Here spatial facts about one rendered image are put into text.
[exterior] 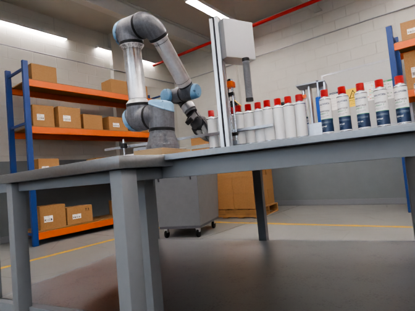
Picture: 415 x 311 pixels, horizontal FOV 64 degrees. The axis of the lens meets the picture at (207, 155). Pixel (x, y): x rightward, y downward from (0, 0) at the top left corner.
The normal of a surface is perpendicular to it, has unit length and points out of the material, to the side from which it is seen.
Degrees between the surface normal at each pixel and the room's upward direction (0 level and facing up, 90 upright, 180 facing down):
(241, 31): 90
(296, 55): 90
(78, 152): 90
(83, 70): 90
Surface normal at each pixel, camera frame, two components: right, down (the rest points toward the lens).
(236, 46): 0.47, -0.09
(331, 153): -0.45, 0.00
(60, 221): 0.76, -0.11
